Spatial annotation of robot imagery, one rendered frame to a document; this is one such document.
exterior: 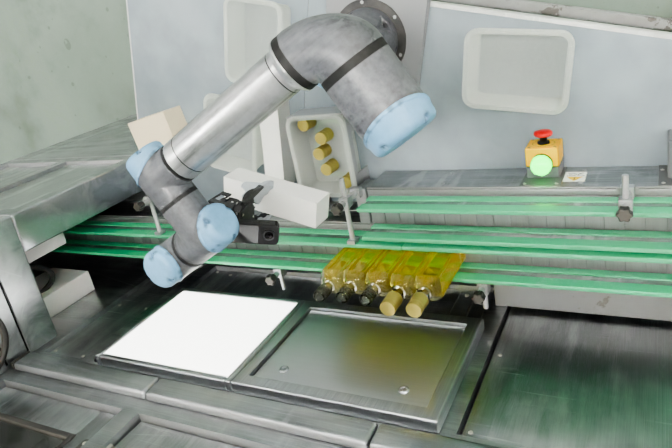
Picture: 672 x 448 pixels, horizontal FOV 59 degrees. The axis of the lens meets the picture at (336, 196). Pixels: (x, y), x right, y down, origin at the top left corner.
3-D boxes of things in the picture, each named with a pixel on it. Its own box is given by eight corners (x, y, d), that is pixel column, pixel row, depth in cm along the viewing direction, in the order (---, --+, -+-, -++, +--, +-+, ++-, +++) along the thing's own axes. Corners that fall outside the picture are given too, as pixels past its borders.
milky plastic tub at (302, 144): (315, 185, 169) (300, 197, 162) (299, 108, 161) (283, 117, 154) (371, 185, 161) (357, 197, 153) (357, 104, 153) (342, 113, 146)
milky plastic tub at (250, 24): (243, 74, 168) (224, 81, 160) (242, -9, 157) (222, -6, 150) (296, 85, 161) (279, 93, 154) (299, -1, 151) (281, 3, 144)
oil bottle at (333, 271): (358, 253, 155) (320, 295, 138) (354, 234, 154) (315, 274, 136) (378, 254, 153) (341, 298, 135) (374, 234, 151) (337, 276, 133)
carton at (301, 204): (238, 167, 140) (223, 176, 135) (329, 192, 131) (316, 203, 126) (239, 190, 143) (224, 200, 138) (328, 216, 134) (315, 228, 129)
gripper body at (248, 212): (224, 188, 128) (188, 211, 118) (258, 198, 125) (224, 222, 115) (225, 219, 132) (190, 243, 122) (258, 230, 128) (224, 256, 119)
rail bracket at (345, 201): (359, 230, 152) (338, 252, 142) (348, 168, 146) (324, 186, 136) (370, 230, 150) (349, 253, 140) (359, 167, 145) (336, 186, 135)
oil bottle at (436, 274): (443, 257, 144) (413, 303, 127) (440, 236, 142) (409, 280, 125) (466, 258, 141) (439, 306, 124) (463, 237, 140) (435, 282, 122)
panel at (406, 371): (185, 295, 178) (97, 365, 151) (182, 287, 177) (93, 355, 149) (485, 329, 135) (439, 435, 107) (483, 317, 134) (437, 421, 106)
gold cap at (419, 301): (424, 309, 123) (417, 321, 120) (409, 300, 124) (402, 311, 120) (431, 298, 121) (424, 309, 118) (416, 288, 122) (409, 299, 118)
